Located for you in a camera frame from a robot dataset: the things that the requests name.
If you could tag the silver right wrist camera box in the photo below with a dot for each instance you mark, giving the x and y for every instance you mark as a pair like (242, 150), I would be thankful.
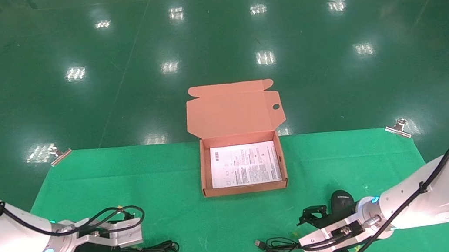
(324, 239)

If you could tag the metal mat clip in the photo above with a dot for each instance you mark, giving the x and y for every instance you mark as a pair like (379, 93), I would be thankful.
(61, 156)
(398, 128)

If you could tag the green table mat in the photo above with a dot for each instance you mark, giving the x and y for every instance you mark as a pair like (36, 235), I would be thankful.
(203, 225)

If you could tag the open brown cardboard box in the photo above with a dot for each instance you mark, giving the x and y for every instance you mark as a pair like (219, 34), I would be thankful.
(232, 116)

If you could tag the white printed instruction sheet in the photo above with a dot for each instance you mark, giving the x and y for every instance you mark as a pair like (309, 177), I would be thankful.
(244, 165)

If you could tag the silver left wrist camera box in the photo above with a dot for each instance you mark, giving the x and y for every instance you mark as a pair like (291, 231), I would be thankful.
(126, 236)

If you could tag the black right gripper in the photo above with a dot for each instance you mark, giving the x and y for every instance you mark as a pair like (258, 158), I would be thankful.
(338, 219)

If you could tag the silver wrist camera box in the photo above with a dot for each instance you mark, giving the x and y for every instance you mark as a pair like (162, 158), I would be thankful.
(126, 236)
(324, 239)

